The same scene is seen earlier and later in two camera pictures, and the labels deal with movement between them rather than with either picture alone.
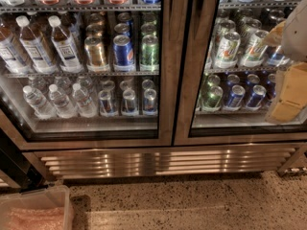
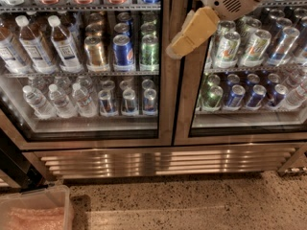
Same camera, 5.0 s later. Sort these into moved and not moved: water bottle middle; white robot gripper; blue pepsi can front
Moved: white robot gripper
Not moved: blue pepsi can front; water bottle middle
